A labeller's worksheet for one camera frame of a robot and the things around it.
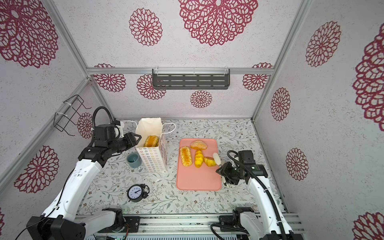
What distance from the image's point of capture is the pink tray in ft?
2.87

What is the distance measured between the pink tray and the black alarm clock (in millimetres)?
183

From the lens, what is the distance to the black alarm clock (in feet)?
2.66
